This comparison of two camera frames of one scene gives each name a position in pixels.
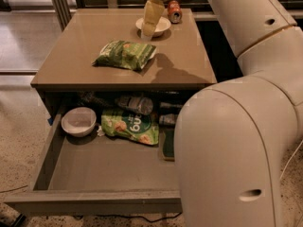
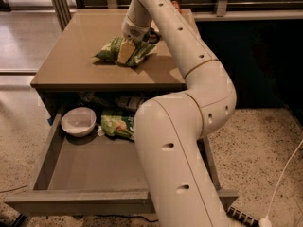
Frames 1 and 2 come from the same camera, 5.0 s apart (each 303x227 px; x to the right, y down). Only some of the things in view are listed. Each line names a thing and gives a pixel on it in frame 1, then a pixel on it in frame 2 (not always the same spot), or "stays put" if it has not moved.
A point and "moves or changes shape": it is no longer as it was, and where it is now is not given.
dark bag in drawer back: x=89 y=97 stays put
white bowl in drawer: x=79 y=121 stays put
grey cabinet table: x=182 y=61 stays put
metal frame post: x=62 y=8 stays put
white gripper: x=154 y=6 → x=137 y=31
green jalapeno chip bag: x=123 y=54 moves or changes shape
